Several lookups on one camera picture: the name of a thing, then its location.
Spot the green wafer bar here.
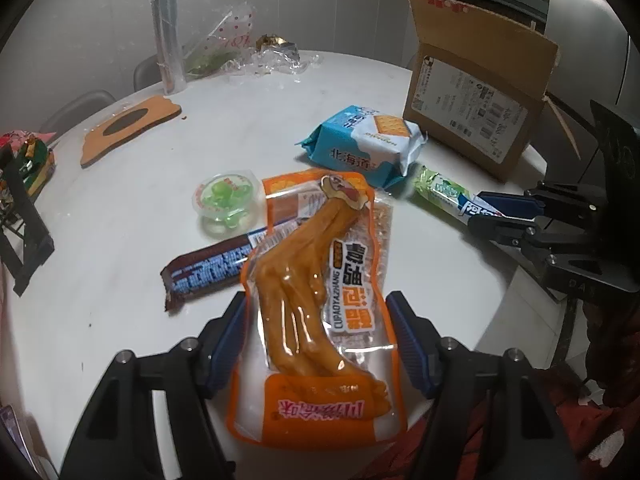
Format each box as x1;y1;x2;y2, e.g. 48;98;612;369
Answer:
412;165;506;226

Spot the black phone stand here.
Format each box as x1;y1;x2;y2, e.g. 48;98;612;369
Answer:
0;147;55;297

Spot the gold foil wrapper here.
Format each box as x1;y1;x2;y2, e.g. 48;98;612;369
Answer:
255;34;301;61

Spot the crumpled clear plastic wrap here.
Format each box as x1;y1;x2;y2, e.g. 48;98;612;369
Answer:
247;50;326;78

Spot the brown chocolate bar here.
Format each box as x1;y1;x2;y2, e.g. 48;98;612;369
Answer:
160;227;271;313

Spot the grey chair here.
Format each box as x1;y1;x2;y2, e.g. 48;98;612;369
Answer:
132;55;162;92
40;90;117;136

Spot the person's red clothing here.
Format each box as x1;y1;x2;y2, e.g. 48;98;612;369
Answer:
380;305;640;480

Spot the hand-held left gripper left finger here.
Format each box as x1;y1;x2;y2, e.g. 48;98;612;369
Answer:
60;292;247;480

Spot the clear film roll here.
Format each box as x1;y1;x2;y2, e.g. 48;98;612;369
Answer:
151;0;188;95

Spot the green jelly cup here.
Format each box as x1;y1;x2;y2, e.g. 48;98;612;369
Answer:
192;167;266;238

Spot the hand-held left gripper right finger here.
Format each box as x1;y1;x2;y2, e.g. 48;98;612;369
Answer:
385;290;581;480

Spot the blue cracker packet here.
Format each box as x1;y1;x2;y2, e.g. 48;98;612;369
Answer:
299;105;428;191

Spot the clear bag with greens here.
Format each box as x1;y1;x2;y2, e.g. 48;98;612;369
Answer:
182;2;256;78

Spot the brown cardboard box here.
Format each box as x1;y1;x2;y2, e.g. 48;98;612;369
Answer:
402;0;576;183

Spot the orange duck foot packet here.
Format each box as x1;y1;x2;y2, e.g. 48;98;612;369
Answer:
226;170;407;445

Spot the wooden trivet with dark centre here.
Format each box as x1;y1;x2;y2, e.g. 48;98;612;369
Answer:
80;95;182;167

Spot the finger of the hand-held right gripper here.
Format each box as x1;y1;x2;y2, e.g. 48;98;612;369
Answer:
474;180;603;218
466;215;601;266

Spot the pink plastic bag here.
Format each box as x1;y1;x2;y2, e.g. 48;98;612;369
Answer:
0;130;57;153

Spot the green snack packet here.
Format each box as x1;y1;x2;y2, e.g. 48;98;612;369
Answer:
15;139;57;198

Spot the silver refrigerator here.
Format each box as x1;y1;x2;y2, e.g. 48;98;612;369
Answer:
545;0;640;116

